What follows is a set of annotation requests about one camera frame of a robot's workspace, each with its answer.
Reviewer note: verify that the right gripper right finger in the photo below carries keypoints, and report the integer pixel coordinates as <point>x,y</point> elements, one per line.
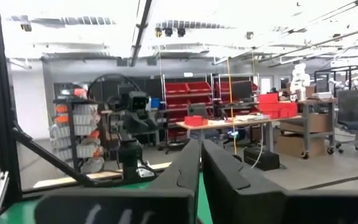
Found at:
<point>238,199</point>

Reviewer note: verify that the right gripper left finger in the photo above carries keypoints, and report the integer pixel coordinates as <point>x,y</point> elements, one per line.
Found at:
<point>172,193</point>

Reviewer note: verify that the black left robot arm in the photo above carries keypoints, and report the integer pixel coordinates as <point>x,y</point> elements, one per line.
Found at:
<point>130,155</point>

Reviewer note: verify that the blue storage bin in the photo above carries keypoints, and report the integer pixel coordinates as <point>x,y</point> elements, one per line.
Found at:
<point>155,103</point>

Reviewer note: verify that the black floor box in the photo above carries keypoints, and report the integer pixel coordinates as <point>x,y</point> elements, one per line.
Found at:
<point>261,160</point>

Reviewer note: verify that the rack with white bags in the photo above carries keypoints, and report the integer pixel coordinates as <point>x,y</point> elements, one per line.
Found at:
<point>85,121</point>

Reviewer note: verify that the red box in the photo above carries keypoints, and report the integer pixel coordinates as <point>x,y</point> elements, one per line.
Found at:
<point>194,120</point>

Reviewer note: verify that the metal rack red bins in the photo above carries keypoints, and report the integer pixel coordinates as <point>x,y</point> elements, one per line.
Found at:
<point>186,88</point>
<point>224,87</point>

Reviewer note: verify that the wooden top work table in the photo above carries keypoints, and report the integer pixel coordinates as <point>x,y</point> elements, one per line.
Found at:
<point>244,122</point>

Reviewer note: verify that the cardboard box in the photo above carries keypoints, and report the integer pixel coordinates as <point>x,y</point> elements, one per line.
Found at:
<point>294,145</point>
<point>317,123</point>

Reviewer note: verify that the stack of red bins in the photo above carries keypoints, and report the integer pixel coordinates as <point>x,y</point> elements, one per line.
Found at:
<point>277,107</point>

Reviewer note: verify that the black desk monitor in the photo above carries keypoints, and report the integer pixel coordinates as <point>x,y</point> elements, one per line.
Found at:
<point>241,90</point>

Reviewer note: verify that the grey metal workbench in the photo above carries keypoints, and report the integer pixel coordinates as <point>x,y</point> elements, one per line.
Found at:
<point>319,101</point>

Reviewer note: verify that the white humanoid robot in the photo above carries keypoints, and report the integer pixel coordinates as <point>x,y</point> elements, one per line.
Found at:
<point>300,81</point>

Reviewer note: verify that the grey office chair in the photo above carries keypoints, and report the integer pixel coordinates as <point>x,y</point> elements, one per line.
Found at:
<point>354,107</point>

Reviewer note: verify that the green table mat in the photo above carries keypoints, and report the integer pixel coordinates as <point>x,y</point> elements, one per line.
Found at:
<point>17,214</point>

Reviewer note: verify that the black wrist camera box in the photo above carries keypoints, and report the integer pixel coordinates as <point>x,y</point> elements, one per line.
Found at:
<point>139,101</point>

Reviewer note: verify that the black frame workstation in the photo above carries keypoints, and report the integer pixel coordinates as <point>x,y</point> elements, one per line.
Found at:
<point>346,67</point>

